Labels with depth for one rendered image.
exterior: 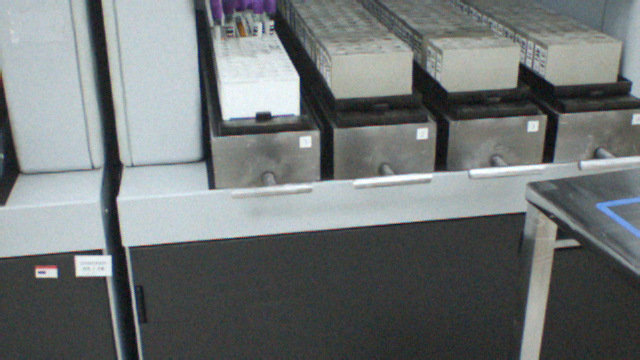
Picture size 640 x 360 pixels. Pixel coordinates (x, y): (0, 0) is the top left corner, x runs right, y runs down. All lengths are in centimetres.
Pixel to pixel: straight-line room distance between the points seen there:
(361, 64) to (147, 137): 30
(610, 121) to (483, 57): 19
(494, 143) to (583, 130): 13
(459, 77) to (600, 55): 21
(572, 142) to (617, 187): 27
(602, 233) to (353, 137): 37
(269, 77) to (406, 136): 19
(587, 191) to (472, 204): 29
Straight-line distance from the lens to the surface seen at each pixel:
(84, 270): 103
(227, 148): 96
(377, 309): 111
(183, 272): 103
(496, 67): 109
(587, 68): 115
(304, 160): 97
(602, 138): 111
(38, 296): 106
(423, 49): 114
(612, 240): 72
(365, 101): 101
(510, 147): 105
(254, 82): 97
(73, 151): 106
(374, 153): 99
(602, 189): 82
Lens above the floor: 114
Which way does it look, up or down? 24 degrees down
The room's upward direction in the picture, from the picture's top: straight up
